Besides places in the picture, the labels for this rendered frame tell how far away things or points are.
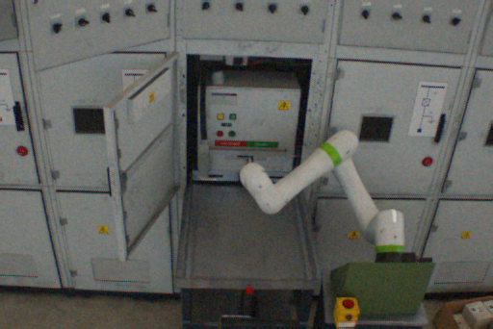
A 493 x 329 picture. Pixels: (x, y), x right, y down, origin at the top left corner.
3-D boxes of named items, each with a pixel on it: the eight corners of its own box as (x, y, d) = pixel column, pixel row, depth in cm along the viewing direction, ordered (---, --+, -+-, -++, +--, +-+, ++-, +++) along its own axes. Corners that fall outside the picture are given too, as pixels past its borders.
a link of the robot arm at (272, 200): (313, 149, 235) (322, 145, 224) (327, 170, 236) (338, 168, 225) (248, 197, 226) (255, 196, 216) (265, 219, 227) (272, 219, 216)
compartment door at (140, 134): (113, 258, 226) (94, 105, 187) (169, 183, 278) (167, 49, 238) (126, 262, 225) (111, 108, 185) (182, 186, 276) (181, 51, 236)
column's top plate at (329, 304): (412, 274, 242) (413, 270, 241) (427, 326, 214) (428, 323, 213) (320, 270, 243) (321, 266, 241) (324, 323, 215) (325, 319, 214)
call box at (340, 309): (354, 328, 204) (359, 311, 199) (335, 328, 204) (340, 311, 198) (351, 313, 211) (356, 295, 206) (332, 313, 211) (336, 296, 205)
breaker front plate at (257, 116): (291, 175, 277) (300, 91, 251) (197, 172, 275) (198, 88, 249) (291, 173, 278) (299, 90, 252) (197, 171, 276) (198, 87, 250)
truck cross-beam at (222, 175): (296, 183, 279) (297, 173, 276) (193, 180, 277) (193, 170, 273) (295, 177, 283) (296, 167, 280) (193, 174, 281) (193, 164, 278)
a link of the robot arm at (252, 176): (256, 158, 216) (234, 173, 216) (274, 183, 217) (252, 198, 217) (254, 157, 230) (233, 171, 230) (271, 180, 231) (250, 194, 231)
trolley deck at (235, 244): (320, 289, 224) (322, 279, 221) (175, 288, 221) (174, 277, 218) (302, 197, 281) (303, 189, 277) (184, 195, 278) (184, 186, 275)
